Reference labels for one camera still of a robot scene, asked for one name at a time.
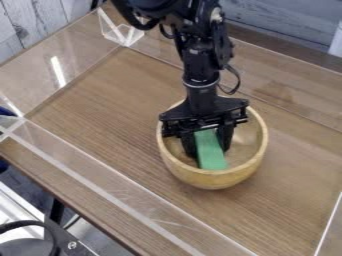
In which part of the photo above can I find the black table clamp bracket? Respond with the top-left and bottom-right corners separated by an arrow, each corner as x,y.
45,219 -> 99,256

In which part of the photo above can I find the green rectangular block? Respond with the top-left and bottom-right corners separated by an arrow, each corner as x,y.
196,129 -> 229,171

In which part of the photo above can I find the brown wooden bowl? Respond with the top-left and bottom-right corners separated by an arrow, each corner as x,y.
157,107 -> 269,190

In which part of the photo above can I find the clear acrylic enclosure wall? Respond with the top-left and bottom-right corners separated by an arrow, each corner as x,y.
0,7 -> 342,256

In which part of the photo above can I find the black cable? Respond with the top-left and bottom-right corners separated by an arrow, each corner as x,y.
217,64 -> 242,96

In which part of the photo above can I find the black table leg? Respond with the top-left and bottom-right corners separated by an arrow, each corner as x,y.
50,199 -> 66,224

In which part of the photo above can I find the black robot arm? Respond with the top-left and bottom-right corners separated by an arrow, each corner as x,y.
110,0 -> 249,158

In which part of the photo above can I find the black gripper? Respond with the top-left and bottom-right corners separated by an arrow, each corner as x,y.
159,96 -> 250,158

